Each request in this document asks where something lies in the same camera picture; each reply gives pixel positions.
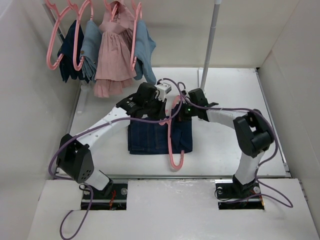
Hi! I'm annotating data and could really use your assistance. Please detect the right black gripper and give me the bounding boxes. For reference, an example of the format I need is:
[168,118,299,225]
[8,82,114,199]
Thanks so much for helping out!
[171,100,198,123]

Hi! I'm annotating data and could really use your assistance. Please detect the dark blue jeans trousers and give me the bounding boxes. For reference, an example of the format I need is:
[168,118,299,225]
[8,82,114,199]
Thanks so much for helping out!
[127,118,193,155]

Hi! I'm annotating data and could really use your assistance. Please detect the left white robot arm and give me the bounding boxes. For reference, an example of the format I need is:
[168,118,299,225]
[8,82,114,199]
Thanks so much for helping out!
[56,82,172,199]

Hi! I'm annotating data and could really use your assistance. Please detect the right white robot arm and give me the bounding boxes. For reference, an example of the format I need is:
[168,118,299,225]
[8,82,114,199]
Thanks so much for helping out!
[181,88,275,200]

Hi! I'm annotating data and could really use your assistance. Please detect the pink hanger with light jeans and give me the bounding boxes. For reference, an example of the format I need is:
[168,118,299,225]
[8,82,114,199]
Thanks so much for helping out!
[130,0,142,71]

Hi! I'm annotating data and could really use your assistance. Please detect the pink hanger with dress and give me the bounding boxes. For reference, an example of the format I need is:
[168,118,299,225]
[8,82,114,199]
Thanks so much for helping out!
[103,0,125,25]

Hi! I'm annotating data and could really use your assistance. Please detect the right white rack foot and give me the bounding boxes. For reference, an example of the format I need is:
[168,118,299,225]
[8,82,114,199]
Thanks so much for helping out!
[197,67,208,92]

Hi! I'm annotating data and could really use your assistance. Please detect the pink hanging dress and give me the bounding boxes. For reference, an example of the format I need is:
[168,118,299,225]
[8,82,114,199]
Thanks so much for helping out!
[94,3,136,98]

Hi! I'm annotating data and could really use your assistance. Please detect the light blue hanging jeans right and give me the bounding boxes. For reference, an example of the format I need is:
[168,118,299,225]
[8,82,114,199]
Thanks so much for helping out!
[134,19,157,85]

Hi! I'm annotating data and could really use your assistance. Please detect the light blue hanging jeans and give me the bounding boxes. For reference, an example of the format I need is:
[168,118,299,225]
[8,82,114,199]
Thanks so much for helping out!
[134,19,157,85]
[80,20,103,82]

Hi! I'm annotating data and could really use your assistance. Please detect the light blue hanging jeans left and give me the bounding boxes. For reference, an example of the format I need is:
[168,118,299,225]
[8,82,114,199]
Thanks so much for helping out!
[80,20,103,82]

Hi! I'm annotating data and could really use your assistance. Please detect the dark blue hanging garment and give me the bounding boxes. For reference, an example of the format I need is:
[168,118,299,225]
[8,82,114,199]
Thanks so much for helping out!
[57,20,89,83]

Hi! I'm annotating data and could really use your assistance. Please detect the right grey rack pole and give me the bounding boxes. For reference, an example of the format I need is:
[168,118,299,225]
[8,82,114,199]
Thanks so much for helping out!
[200,0,222,90]

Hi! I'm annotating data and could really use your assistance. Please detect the grey rack pole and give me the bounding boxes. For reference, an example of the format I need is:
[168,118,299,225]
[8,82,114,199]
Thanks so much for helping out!
[42,0,65,43]
[200,0,222,90]

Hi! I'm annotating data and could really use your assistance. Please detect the left grey rack pole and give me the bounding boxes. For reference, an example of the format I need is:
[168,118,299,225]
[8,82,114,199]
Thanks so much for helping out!
[42,0,65,43]

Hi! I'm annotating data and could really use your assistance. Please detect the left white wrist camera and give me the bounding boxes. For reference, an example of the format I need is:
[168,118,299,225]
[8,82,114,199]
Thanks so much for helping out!
[155,79,172,102]

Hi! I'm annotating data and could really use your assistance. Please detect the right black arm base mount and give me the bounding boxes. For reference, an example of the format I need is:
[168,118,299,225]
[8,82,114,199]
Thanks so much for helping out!
[214,181,265,210]

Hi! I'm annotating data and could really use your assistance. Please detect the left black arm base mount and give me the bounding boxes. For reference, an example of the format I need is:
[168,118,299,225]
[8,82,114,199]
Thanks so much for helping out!
[79,181,128,211]

